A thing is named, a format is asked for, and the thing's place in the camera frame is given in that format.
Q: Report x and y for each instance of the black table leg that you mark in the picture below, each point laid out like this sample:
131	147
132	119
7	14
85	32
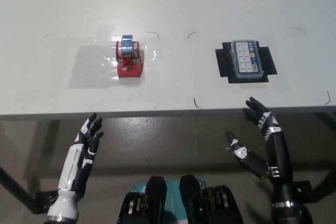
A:
15	184
324	186

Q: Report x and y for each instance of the black and teal robot body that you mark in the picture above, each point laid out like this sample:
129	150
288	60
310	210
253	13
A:
183	203

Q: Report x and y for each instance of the grey translucent film sheet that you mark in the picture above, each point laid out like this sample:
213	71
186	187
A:
92	69

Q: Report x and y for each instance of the blue clear screw box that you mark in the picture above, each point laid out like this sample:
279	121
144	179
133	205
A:
246	58

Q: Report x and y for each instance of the white and black left hand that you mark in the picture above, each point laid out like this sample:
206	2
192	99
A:
78	153

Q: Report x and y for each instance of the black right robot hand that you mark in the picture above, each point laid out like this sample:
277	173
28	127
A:
278	150

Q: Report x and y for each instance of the red tape dispenser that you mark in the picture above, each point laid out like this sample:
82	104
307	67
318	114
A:
128	61

